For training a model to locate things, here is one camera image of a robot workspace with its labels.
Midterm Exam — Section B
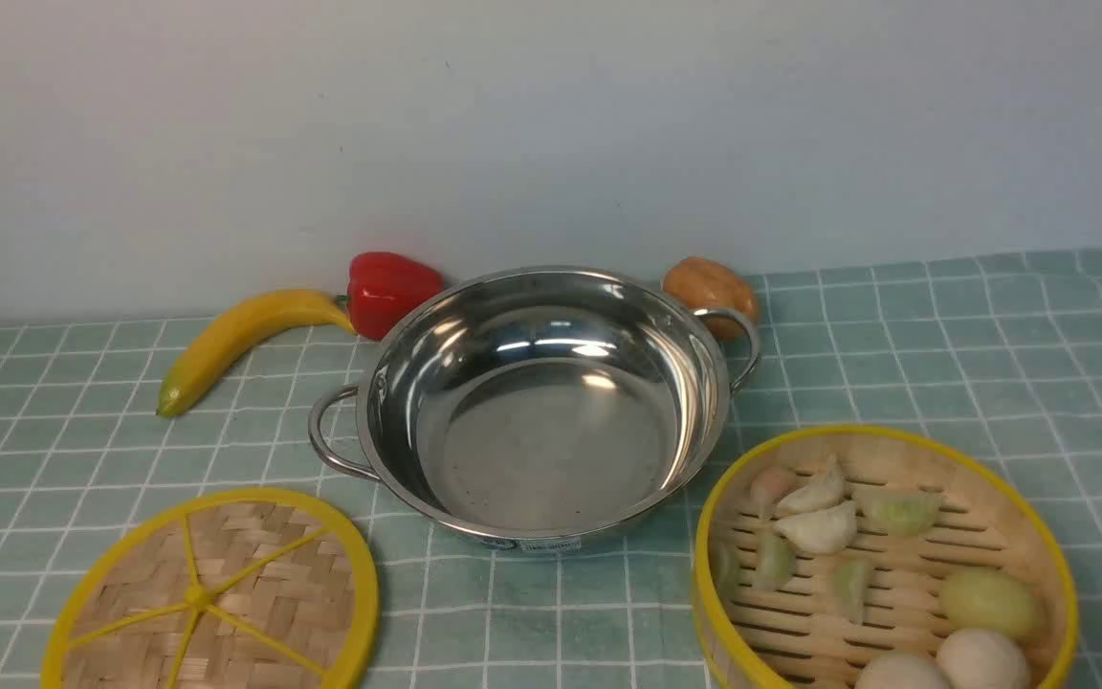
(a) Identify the red toy bell pepper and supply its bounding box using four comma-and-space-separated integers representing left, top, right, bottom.
346, 252, 446, 341

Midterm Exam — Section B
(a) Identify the brown toy walnut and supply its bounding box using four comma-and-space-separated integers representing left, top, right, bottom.
661, 256, 760, 323

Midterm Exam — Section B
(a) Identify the green dumpling right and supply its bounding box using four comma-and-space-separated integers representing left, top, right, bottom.
852, 487, 944, 537

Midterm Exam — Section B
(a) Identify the green dumpling left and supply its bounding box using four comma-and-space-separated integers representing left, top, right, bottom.
750, 528, 796, 592

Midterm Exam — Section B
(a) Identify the white bun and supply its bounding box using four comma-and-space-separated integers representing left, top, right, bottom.
934, 628, 1031, 688
854, 653, 952, 689

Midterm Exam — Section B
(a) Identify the yellow toy banana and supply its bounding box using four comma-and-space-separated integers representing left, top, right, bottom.
156, 289, 355, 418

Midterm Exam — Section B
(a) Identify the yellow-rimmed bamboo steamer basket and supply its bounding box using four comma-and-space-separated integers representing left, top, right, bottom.
691, 426, 1079, 688

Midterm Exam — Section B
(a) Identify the yellow woven bamboo steamer lid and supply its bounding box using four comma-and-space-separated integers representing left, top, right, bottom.
40, 487, 381, 688

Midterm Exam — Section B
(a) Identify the white dumpling lower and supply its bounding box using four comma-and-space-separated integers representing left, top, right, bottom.
773, 500, 858, 555

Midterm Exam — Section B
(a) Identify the white dumpling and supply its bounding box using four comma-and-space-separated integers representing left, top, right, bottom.
774, 455, 846, 518
773, 500, 858, 555

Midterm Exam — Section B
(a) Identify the pinkish dumpling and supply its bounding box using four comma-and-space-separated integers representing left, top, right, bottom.
748, 465, 799, 521

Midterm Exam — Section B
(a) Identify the white bun right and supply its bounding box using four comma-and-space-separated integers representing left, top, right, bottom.
934, 628, 1031, 688

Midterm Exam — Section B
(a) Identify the green dumpling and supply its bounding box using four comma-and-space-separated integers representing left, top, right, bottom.
829, 557, 874, 625
750, 528, 796, 592
852, 487, 944, 537

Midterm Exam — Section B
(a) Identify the green dumpling centre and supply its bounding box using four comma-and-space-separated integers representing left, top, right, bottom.
829, 557, 874, 625

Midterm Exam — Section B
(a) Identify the white dumpling upper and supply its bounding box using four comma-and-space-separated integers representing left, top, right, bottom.
774, 455, 846, 518

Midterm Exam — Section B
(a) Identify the pale green bun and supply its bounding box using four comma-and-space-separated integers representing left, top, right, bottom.
937, 567, 1045, 640

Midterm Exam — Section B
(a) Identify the green checkered tablecloth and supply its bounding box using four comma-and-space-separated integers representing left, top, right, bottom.
0, 250, 1102, 688

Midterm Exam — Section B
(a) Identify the white bun left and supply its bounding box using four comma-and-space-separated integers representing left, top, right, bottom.
854, 653, 952, 689

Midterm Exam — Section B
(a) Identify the stainless steel two-handled pot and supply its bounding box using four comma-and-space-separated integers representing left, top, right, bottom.
307, 266, 761, 555

